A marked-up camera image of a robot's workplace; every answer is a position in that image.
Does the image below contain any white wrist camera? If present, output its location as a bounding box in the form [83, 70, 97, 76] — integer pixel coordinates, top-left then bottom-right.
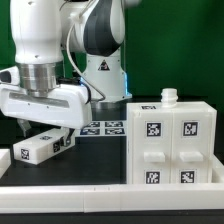
[0, 66, 20, 85]

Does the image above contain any white cabinet top block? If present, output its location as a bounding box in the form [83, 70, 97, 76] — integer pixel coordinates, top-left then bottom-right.
[13, 128, 75, 165]

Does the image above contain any white cabinet body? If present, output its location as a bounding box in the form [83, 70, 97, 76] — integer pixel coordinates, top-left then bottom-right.
[126, 88, 217, 184]

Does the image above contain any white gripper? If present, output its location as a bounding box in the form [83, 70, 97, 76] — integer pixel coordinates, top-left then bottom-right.
[0, 84, 92, 147]

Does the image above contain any white base marker plate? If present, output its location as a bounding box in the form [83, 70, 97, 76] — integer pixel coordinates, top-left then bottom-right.
[76, 120, 126, 137]

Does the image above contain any white workspace border frame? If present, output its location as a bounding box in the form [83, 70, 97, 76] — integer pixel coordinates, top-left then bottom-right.
[0, 148, 224, 214]

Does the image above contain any white cabinet door panel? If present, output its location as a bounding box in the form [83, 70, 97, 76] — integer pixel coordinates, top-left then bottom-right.
[132, 112, 172, 185]
[171, 110, 216, 184]

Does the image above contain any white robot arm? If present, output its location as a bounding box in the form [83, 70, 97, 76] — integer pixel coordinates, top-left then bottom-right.
[0, 0, 126, 146]

